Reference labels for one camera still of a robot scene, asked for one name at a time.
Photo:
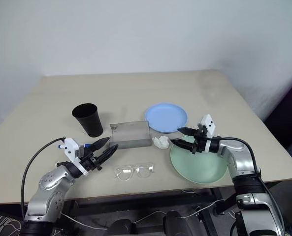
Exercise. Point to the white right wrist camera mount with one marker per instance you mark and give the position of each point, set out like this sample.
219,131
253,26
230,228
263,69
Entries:
209,126

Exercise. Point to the grey open glasses case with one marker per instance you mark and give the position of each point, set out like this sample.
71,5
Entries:
129,135

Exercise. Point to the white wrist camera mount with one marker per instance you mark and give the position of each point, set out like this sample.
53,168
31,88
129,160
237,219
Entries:
72,150
209,126

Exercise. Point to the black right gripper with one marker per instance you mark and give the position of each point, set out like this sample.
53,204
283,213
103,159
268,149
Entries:
199,142

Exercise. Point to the black table frame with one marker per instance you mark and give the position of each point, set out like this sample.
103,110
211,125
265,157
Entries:
145,199

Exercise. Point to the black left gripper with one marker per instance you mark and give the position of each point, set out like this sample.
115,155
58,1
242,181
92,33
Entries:
90,161

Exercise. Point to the blue plastic plate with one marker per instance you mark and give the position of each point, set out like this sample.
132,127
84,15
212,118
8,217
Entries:
165,117

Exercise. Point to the crumpled white tissue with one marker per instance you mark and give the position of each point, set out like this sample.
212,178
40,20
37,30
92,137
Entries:
161,142

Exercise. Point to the dark rounded robot leg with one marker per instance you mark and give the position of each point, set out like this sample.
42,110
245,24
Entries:
122,228
180,225

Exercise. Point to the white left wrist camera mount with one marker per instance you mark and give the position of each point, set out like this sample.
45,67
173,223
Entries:
72,150

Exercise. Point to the black plastic cup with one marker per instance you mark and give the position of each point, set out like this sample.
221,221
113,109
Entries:
87,120

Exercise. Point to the green plastic plate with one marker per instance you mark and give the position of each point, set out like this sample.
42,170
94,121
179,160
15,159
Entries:
197,167

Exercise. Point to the clear frame eyeglasses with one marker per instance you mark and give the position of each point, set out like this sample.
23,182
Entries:
134,171

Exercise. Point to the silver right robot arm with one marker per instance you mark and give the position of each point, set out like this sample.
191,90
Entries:
244,169

